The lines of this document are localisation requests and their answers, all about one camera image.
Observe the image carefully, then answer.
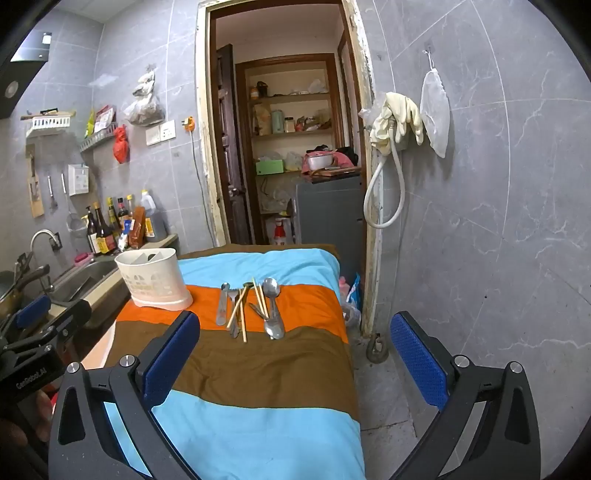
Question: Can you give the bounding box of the steel sink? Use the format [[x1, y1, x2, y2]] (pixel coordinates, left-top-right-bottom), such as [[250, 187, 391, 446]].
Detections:
[[48, 256, 123, 305]]

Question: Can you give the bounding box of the wooden knife board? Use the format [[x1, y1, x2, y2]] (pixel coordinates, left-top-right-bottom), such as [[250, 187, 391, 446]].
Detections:
[[25, 143, 47, 219]]

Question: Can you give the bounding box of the black range hood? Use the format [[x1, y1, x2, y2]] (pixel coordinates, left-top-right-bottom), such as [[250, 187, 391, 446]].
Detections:
[[0, 28, 52, 120]]

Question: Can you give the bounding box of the metal faucet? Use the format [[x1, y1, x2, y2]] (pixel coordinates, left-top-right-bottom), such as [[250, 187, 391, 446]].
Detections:
[[30, 229, 62, 268]]

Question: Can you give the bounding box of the hanging metal strainer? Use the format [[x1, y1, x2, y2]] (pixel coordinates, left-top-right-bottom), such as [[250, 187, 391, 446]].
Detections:
[[60, 172, 88, 234]]

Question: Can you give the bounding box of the white hose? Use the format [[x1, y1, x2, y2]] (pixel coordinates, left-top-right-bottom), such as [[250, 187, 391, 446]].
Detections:
[[363, 117, 407, 229]]

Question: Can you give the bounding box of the dark wooden door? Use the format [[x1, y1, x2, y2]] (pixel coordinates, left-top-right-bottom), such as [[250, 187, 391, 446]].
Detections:
[[213, 44, 252, 245]]

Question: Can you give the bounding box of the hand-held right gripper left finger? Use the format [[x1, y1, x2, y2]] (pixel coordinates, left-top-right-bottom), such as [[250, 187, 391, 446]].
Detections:
[[47, 310, 204, 480]]

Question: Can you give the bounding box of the wooden cutting board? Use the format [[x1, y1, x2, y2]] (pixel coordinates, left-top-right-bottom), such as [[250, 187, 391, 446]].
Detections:
[[309, 167, 363, 178]]

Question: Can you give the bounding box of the rusty metal floor fitting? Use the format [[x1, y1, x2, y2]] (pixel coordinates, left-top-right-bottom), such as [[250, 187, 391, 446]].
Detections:
[[366, 335, 389, 363]]

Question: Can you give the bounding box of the red plastic bag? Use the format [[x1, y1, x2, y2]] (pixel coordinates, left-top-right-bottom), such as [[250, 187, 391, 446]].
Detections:
[[113, 126, 129, 164]]

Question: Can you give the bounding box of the black wok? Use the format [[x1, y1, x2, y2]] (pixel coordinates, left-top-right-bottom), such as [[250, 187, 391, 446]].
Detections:
[[0, 263, 51, 319]]

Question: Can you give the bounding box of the blue and white plastic bag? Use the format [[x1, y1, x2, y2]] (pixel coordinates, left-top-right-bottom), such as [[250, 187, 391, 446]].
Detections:
[[345, 272, 363, 305]]

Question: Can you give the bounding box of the person's left hand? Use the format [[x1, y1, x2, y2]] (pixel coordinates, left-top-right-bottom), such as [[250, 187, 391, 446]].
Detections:
[[0, 391, 53, 445]]

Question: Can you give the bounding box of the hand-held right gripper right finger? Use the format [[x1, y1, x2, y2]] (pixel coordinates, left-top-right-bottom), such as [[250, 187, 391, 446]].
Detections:
[[389, 310, 542, 480]]

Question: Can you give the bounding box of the white mesh bag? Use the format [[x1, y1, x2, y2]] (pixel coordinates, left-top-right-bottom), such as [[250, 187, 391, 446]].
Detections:
[[419, 48, 451, 159]]

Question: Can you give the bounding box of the grey cabinet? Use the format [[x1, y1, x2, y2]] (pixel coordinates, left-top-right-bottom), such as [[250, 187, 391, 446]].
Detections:
[[288, 173, 363, 287]]

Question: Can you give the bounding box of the pink cloth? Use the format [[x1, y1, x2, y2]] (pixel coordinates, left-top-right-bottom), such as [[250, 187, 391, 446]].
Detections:
[[302, 148, 360, 174]]

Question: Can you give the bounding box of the clear bag of dried goods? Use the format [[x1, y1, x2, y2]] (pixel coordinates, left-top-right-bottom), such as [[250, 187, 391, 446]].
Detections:
[[124, 65, 166, 126]]

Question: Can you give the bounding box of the cream plastic utensil holder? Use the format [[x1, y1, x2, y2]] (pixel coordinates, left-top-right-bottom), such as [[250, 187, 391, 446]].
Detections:
[[114, 248, 194, 310]]

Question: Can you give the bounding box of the brown wooden shelf unit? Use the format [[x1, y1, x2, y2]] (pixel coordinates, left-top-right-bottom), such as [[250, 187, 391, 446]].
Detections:
[[235, 53, 345, 245]]

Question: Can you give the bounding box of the grey power cable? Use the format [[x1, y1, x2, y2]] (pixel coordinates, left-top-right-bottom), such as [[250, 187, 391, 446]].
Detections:
[[191, 130, 218, 245]]

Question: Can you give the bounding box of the metal fork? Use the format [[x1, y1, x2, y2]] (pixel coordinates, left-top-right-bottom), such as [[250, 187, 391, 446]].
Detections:
[[229, 290, 243, 337]]

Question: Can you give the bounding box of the worn white door frame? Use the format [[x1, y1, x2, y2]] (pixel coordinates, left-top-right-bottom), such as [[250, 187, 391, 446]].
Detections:
[[195, 0, 384, 337]]

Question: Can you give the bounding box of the red-brown chili packet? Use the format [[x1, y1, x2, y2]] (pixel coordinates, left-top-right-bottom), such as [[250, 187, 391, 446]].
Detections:
[[128, 206, 147, 250]]

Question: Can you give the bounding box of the dark-handled cooking utensil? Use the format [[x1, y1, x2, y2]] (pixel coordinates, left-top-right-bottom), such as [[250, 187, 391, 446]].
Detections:
[[13, 251, 34, 287]]

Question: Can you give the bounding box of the brown paper bag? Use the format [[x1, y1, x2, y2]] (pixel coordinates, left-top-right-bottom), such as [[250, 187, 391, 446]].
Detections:
[[253, 104, 272, 136]]

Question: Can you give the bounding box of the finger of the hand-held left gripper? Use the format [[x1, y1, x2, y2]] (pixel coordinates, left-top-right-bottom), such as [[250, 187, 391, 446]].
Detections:
[[28, 299, 93, 346], [9, 294, 52, 329]]

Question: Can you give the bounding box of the wooden spoon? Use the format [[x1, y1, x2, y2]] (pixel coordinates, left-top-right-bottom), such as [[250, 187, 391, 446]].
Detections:
[[226, 281, 254, 330]]

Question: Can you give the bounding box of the striped blue orange brown blanket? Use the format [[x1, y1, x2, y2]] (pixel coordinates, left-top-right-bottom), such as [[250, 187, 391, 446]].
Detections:
[[83, 244, 368, 480]]

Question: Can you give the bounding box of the small white wall basket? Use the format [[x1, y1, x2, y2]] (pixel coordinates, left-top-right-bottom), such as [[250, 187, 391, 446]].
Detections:
[[68, 164, 90, 196]]

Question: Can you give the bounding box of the cream rubber glove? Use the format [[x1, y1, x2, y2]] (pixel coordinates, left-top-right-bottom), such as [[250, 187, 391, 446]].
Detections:
[[369, 104, 393, 155], [385, 91, 424, 146]]

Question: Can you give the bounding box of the metal wall shelf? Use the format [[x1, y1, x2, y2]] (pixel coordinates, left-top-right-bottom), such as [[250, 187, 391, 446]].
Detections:
[[78, 121, 116, 153]]

